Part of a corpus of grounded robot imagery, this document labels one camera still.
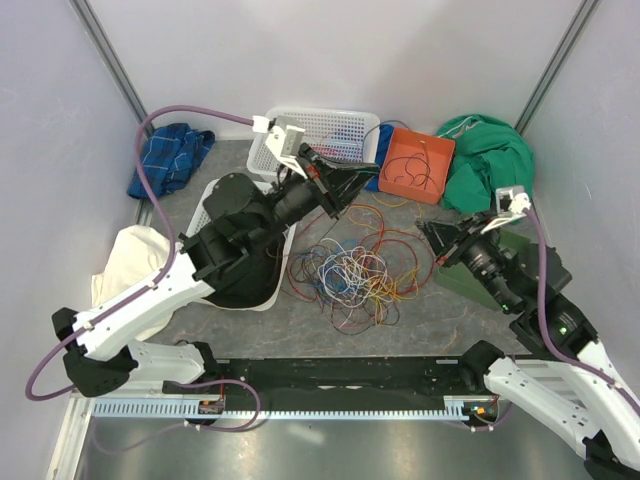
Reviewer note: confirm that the orange plastic tray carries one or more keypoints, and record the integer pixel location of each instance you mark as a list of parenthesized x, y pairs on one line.
[(416, 166)]

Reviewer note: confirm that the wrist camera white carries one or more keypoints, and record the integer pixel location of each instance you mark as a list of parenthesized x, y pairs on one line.
[(512, 203), (284, 136)]

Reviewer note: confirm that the white cloth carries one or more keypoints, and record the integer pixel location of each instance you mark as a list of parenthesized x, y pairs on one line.
[(138, 251)]

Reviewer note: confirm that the left corner aluminium post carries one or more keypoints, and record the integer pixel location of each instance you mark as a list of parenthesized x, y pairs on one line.
[(97, 34)]

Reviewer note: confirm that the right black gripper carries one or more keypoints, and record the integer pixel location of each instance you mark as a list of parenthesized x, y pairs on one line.
[(449, 241)]

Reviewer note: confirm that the blue plaid cloth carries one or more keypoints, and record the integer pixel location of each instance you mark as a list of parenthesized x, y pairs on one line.
[(172, 155)]

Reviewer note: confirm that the large white plastic basket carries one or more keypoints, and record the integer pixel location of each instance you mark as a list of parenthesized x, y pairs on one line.
[(341, 134)]

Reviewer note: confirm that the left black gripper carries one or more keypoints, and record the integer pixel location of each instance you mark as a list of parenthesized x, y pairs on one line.
[(347, 180)]

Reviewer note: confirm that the right corner aluminium post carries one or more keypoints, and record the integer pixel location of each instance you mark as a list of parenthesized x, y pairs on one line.
[(570, 38)]

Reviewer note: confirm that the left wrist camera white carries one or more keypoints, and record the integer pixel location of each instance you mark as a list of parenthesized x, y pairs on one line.
[(284, 136)]

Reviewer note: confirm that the green plastic tray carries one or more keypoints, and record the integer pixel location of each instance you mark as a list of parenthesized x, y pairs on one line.
[(458, 279)]

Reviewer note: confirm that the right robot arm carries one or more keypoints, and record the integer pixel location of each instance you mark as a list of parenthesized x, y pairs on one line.
[(602, 424)]

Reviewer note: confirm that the small white plastic basket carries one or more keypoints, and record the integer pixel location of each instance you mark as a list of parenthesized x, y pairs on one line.
[(200, 218)]

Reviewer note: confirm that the black hat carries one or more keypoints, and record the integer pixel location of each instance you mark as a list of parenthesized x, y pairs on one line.
[(252, 282)]

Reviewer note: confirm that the corner aluminium post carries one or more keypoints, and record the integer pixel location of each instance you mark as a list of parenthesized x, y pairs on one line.
[(570, 38), (97, 34)]

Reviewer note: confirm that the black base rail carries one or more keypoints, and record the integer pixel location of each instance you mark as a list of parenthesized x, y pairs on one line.
[(352, 382)]

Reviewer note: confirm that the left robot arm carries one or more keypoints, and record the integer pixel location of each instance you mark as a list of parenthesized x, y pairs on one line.
[(234, 261)]

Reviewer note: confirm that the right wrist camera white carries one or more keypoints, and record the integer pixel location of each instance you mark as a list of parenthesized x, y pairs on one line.
[(512, 203)]

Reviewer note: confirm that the grey slotted cable duct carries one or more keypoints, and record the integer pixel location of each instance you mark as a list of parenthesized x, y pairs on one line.
[(185, 409)]

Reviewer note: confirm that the green cloth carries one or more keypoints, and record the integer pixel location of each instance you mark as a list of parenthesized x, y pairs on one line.
[(488, 154)]

